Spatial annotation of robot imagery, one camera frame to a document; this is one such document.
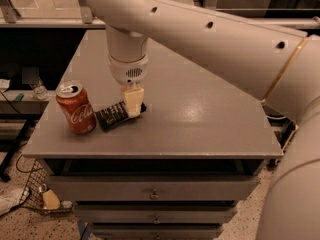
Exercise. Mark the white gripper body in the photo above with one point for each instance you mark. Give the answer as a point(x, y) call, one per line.
point(128, 71)

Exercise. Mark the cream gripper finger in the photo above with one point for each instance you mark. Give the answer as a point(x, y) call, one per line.
point(133, 96)

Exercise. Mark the top grey drawer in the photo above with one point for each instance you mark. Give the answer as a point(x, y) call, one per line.
point(152, 188)

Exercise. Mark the wire basket on floor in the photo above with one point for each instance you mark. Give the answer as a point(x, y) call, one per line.
point(36, 177)

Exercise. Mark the metal railing frame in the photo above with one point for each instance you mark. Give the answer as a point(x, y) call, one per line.
point(47, 14)

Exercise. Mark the yellow bottle in basket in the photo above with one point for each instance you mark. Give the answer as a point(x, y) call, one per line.
point(50, 199)

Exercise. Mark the clear plastic bottle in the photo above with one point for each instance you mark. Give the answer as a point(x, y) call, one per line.
point(40, 92)

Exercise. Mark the grey drawer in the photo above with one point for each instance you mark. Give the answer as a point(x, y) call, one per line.
point(156, 213)
point(157, 232)
point(152, 188)

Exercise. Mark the bottom grey drawer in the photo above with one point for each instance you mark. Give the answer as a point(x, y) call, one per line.
point(157, 232)

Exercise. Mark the grey drawer cabinet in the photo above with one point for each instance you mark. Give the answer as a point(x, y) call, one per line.
point(195, 124)

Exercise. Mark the crumpled white paper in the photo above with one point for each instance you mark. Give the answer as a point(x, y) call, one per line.
point(13, 199)

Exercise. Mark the yellow metal stand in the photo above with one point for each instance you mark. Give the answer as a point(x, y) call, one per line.
point(285, 133)

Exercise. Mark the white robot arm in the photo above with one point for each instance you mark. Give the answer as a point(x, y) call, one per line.
point(278, 66)

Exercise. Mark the black rxbar chocolate wrapper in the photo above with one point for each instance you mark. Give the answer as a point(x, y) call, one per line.
point(112, 116)

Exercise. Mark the middle grey drawer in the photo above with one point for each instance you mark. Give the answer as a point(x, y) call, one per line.
point(156, 213)

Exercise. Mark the red coca-cola can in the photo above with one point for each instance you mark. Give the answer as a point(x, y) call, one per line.
point(73, 100)

